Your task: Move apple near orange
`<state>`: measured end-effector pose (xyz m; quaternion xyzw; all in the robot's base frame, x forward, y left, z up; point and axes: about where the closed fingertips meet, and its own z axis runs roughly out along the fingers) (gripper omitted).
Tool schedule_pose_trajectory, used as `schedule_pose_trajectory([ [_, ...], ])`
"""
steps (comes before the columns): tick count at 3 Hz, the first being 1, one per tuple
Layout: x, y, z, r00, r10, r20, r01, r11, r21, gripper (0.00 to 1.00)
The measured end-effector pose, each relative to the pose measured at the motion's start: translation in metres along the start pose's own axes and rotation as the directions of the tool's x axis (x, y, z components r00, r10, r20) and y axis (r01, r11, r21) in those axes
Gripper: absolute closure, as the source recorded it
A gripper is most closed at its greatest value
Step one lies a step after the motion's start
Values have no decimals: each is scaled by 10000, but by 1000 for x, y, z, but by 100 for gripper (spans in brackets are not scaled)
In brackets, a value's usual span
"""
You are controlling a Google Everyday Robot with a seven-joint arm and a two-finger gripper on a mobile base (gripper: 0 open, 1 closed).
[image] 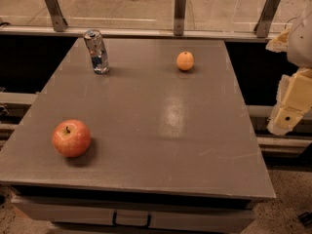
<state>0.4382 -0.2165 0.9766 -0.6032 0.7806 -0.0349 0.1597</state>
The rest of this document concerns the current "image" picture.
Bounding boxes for middle metal railing bracket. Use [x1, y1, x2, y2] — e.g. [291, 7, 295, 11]
[174, 0, 186, 36]

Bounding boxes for right metal railing bracket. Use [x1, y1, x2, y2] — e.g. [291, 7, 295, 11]
[253, 0, 281, 38]

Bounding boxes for silver blue drink can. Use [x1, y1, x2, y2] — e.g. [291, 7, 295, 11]
[83, 29, 109, 74]

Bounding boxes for drawer with black handle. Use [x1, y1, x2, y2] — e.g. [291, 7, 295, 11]
[12, 196, 254, 234]

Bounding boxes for metal railing bracket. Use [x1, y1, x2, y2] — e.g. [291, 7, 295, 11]
[253, 0, 281, 38]
[174, 0, 186, 36]
[44, 0, 67, 32]

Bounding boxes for left metal railing bracket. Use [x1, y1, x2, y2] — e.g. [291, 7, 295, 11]
[44, 0, 67, 32]

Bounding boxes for orange fruit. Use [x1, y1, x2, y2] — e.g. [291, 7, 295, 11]
[176, 52, 194, 71]

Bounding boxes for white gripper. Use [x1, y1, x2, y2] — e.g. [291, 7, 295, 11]
[265, 3, 312, 136]

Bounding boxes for red apple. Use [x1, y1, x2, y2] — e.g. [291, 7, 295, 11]
[52, 119, 92, 158]

